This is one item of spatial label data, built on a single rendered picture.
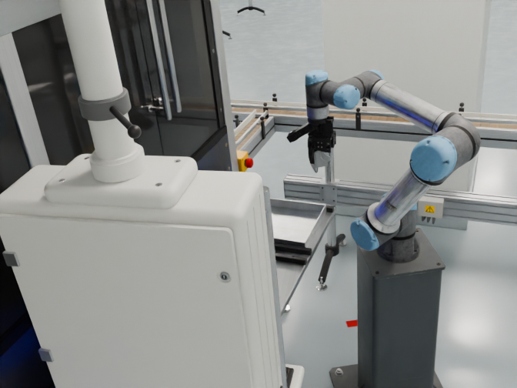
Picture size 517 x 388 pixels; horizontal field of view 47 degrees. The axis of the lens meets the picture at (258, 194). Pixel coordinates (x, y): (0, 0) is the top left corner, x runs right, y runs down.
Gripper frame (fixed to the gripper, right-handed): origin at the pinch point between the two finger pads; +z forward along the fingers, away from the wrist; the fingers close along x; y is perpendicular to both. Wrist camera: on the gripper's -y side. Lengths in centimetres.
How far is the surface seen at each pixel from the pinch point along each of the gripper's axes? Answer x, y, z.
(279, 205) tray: 5.7, -16.8, 20.6
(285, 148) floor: 232, -100, 110
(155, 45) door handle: -41, -30, -55
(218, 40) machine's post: 8, -36, -43
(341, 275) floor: 80, -13, 110
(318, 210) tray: 5.6, -0.9, 20.8
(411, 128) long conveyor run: 82, 22, 18
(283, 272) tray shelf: -33.0, -1.5, 21.6
